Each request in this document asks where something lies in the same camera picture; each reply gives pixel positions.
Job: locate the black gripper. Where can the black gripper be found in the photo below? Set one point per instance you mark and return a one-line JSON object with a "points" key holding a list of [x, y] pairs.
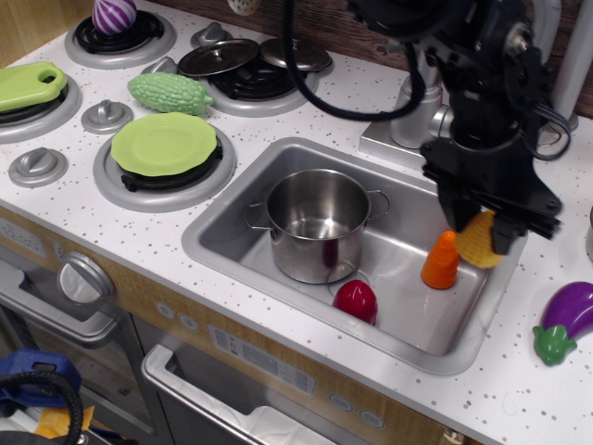
{"points": [[501, 178]]}

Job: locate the yellow toy corn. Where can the yellow toy corn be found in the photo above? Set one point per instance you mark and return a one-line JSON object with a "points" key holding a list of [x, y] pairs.
{"points": [[474, 242]]}

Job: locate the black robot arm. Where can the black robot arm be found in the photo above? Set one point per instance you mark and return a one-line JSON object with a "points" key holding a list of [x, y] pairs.
{"points": [[497, 86]]}

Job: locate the grey toy sink basin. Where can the grey toy sink basin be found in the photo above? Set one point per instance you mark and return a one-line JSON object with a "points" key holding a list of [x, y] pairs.
{"points": [[438, 331]]}

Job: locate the stainless steel pot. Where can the stainless steel pot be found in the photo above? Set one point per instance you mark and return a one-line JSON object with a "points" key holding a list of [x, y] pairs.
{"points": [[316, 220]]}

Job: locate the steel pot lid right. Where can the steel pot lid right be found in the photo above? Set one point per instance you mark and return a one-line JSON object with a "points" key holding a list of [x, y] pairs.
{"points": [[308, 57]]}

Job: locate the steel pot lid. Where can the steel pot lid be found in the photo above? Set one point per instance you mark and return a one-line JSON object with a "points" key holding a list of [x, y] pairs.
{"points": [[308, 57], [218, 58]]}

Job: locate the steel pot lid left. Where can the steel pot lid left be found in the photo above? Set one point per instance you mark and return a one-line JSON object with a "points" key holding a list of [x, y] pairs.
{"points": [[218, 58]]}

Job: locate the orange toy carrot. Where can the orange toy carrot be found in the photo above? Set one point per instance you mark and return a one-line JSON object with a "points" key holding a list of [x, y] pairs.
{"points": [[441, 265]]}

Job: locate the silver toy faucet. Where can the silver toy faucet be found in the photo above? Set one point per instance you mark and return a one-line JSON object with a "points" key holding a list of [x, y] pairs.
{"points": [[399, 141]]}

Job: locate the purple toy eggplant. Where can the purple toy eggplant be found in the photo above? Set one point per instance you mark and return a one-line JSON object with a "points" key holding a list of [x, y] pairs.
{"points": [[566, 318]]}

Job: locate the red toy pepper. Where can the red toy pepper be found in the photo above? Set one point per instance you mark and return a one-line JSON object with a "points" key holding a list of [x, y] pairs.
{"points": [[356, 298]]}

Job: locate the silver curved pipe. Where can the silver curved pipe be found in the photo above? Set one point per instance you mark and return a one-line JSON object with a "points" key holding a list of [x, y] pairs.
{"points": [[577, 57]]}

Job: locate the front right stove burner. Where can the front right stove burner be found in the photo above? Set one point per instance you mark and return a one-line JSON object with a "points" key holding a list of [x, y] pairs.
{"points": [[107, 175]]}

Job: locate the hanging slotted spoon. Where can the hanging slotted spoon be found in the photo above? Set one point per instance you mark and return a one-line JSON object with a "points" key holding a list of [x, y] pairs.
{"points": [[244, 8]]}

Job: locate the green toy plate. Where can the green toy plate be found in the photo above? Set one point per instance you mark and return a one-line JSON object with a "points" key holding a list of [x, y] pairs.
{"points": [[163, 144]]}

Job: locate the grey stove knob back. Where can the grey stove knob back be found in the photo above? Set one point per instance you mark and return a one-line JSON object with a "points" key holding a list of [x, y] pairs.
{"points": [[210, 35]]}

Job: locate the grey stove knob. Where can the grey stove knob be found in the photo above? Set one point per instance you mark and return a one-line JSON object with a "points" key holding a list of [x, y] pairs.
{"points": [[165, 65], [39, 167], [210, 35], [106, 117]]}

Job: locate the green toy bitter gourd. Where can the green toy bitter gourd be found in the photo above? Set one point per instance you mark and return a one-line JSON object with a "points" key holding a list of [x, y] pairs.
{"points": [[168, 92]]}

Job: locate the grey stove knob upper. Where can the grey stove knob upper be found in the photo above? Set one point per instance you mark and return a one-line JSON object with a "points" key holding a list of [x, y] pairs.
{"points": [[165, 65]]}

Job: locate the back left stove burner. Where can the back left stove burner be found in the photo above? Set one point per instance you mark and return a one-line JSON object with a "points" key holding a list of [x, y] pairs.
{"points": [[149, 38]]}

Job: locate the grey stove knob middle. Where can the grey stove knob middle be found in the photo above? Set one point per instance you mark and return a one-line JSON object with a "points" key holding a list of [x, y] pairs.
{"points": [[106, 117]]}

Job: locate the silver oven dial knob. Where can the silver oven dial knob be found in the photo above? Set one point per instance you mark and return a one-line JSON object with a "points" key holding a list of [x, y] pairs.
{"points": [[83, 281]]}

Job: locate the purple striped toy ball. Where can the purple striped toy ball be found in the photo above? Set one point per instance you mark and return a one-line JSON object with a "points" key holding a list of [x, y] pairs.
{"points": [[112, 17]]}

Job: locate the grey stove knob front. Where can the grey stove knob front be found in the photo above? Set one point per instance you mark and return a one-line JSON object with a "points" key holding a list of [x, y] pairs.
{"points": [[39, 167]]}

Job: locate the front left stove burner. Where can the front left stove burner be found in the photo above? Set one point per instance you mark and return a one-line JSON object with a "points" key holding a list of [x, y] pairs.
{"points": [[41, 124]]}

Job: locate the green toy cutting board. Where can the green toy cutting board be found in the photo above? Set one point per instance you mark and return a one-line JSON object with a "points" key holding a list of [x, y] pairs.
{"points": [[30, 84]]}

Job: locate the blue clamp tool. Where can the blue clamp tool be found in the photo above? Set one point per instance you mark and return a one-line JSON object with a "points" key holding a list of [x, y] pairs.
{"points": [[35, 378]]}

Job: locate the grey dishwasher door handle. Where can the grey dishwasher door handle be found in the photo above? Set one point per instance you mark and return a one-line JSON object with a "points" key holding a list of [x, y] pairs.
{"points": [[265, 425]]}

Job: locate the grey oven door handle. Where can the grey oven door handle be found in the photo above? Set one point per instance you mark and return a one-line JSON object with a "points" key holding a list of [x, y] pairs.
{"points": [[93, 333]]}

